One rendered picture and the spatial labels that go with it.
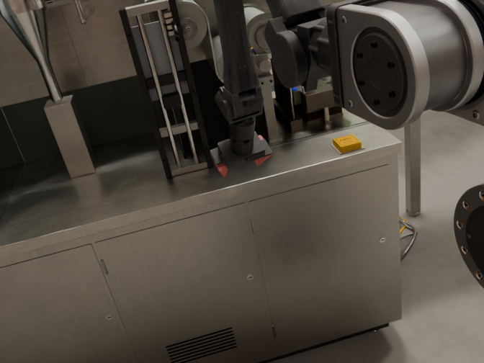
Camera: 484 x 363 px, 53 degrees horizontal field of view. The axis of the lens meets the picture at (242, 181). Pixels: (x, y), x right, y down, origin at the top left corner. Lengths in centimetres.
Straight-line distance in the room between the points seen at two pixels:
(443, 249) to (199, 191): 149
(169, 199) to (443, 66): 112
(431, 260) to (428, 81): 211
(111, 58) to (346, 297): 126
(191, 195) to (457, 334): 126
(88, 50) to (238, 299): 107
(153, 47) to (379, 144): 76
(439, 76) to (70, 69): 164
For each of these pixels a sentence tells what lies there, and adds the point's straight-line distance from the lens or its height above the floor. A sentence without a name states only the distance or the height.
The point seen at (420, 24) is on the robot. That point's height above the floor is 149.
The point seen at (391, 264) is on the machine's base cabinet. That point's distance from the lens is 191.
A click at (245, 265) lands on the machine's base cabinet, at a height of 57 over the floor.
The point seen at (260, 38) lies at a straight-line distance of 164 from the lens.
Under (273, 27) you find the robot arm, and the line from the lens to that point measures 70.
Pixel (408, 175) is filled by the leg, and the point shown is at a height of 25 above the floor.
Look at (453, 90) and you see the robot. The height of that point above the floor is 143.
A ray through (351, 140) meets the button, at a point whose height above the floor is 92.
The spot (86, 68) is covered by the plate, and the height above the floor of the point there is 121.
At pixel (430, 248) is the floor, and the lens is 264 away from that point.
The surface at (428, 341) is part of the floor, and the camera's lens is 219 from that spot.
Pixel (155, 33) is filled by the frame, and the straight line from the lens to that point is 152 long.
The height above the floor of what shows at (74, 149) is 100.
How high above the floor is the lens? 162
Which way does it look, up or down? 28 degrees down
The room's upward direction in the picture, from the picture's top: 11 degrees counter-clockwise
